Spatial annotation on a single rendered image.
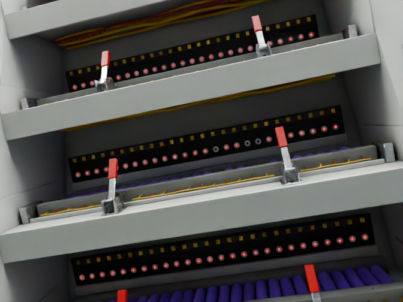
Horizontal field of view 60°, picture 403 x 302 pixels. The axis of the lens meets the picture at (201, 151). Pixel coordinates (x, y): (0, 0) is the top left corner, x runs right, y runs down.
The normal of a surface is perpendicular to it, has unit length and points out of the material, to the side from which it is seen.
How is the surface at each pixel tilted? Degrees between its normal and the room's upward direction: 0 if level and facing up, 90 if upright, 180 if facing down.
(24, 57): 90
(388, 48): 90
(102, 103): 110
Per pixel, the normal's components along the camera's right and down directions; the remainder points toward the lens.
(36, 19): -0.12, 0.08
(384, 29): -0.18, -0.26
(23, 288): 0.97, -0.18
